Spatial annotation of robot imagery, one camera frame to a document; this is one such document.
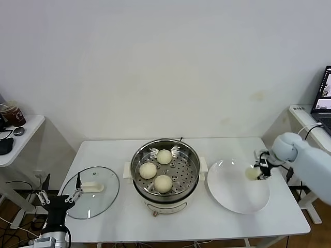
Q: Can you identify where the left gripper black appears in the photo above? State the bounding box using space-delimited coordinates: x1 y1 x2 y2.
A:
35 172 83 231

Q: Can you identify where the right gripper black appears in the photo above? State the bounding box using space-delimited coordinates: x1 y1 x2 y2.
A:
252 148 275 181

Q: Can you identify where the white steamed baozi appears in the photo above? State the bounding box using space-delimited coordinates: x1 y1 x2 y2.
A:
154 175 173 194
139 162 158 180
244 166 261 181
156 148 173 165

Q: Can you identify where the glass pot lid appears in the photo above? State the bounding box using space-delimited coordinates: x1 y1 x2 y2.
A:
59 166 121 220

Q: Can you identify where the steel steamer basket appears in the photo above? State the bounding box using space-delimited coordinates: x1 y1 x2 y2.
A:
130 138 201 197

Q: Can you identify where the white round plate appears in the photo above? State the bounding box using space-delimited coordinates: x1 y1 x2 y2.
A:
206 159 272 215

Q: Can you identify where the white side table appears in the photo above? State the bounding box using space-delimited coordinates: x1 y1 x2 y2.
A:
0 114 47 229

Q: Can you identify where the white desk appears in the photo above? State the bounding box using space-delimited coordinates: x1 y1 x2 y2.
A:
289 104 331 225

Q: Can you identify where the iced coffee plastic cup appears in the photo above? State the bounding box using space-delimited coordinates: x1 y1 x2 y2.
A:
1 100 27 128

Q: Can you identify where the cream electric cooker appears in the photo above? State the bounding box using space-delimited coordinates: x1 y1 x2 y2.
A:
123 156 209 217

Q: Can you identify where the open black laptop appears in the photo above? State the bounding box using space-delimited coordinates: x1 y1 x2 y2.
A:
310 66 331 136

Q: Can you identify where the black cable with adapter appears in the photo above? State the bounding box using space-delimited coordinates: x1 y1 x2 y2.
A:
285 125 323 206

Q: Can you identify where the white charging cable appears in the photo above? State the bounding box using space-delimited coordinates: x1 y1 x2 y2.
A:
296 122 323 136

